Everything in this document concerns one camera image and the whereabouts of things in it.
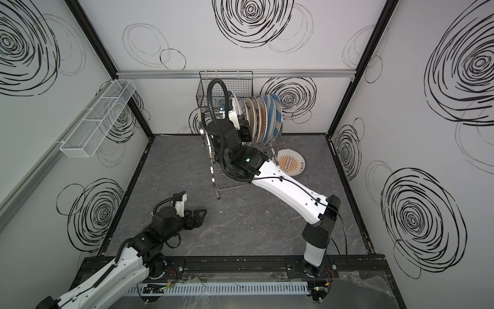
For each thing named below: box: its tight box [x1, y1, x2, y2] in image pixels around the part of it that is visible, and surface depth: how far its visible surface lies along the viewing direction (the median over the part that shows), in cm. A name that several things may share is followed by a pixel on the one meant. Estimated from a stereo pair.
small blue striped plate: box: [260, 94, 277, 145], surface depth 74 cm
